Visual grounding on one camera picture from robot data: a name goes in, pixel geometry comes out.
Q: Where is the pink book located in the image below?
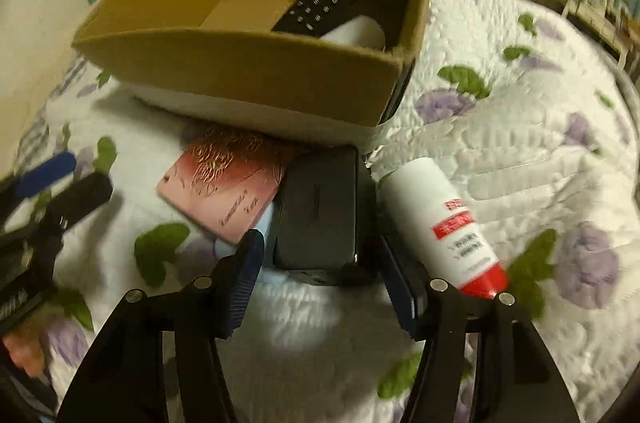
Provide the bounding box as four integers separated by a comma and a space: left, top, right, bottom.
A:
155, 125, 292, 247

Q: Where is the person's left hand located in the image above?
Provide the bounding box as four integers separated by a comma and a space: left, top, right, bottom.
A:
1, 320, 52, 379

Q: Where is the brown cardboard box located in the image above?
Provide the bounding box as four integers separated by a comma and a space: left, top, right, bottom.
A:
71, 0, 436, 150

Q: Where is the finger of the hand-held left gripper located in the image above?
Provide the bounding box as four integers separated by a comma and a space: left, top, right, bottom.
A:
30, 173, 114, 236
0, 152, 77, 204

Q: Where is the white bottle with red cap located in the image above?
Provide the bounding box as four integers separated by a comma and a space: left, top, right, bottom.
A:
377, 156, 511, 302

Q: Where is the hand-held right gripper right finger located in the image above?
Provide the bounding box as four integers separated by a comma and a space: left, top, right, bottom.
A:
377, 236, 582, 423

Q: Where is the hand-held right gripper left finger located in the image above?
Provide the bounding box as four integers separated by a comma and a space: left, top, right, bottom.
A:
57, 229, 265, 423

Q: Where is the white side table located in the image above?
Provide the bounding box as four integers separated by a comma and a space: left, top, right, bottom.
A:
562, 0, 640, 71

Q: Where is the floral quilted blanket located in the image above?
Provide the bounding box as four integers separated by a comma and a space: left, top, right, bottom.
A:
9, 0, 640, 423

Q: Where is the black rectangular box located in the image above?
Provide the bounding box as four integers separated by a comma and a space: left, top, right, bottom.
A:
272, 145, 377, 290

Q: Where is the white cylindrical container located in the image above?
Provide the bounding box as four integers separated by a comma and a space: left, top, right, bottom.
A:
319, 16, 387, 53

